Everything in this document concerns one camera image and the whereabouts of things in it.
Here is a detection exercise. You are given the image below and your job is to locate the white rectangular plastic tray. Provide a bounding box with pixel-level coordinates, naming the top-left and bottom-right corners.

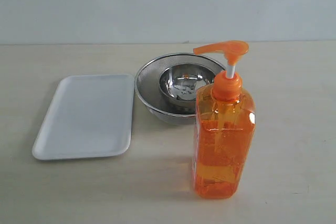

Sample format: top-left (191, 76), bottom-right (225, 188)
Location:
top-left (31, 74), bottom-right (134, 161)

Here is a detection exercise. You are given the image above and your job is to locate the small stainless steel bowl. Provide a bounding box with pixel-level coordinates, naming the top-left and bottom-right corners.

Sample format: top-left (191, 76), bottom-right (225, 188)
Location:
top-left (159, 63), bottom-right (215, 108)

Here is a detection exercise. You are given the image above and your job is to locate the steel mesh colander bowl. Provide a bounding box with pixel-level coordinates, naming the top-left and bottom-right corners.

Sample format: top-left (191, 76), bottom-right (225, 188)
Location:
top-left (134, 52), bottom-right (225, 125)

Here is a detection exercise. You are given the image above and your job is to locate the orange pump soap bottle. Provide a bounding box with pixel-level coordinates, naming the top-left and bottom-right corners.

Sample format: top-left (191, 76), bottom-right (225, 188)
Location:
top-left (192, 40), bottom-right (256, 199)

